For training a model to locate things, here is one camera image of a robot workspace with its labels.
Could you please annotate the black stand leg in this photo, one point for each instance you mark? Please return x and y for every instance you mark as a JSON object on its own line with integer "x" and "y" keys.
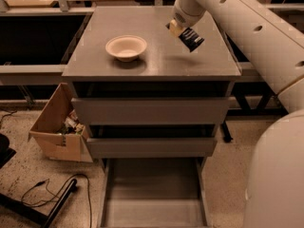
{"x": 30, "y": 211}

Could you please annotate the grey drawer cabinet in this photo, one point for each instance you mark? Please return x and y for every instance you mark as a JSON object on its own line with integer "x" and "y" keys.
{"x": 166, "y": 70}

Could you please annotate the grey top drawer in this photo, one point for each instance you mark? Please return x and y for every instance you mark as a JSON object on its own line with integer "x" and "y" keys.
{"x": 152, "y": 111}

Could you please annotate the grey open bottom drawer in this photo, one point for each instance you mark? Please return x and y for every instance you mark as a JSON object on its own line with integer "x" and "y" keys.
{"x": 153, "y": 193}

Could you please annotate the white paper bowl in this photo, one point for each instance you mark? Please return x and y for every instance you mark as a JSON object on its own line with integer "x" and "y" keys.
{"x": 126, "y": 48}

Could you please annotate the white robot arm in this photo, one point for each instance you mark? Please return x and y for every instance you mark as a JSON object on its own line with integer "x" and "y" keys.
{"x": 275, "y": 189}

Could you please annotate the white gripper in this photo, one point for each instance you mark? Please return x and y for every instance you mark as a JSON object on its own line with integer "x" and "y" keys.
{"x": 187, "y": 17}

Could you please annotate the cardboard box with trash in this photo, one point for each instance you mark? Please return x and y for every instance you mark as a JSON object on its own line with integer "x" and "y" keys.
{"x": 50, "y": 130}

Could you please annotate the grey middle drawer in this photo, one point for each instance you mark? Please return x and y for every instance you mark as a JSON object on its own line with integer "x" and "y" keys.
{"x": 151, "y": 148}

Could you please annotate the blue rxbar blueberry wrapper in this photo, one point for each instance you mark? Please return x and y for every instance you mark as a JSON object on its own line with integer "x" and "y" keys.
{"x": 191, "y": 39}

